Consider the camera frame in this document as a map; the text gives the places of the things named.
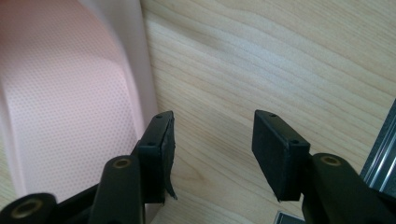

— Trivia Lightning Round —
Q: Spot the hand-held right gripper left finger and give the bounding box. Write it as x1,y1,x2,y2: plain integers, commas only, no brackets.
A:
132,110,178,205

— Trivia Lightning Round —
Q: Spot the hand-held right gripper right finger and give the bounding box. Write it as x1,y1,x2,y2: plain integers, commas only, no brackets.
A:
251,109,312,203

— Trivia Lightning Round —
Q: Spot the pink foam slipper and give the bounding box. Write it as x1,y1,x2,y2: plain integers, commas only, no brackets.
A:
0,0,163,224

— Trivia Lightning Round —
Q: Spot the aluminium rail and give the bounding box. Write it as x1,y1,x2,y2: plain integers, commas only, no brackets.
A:
359,98,396,192

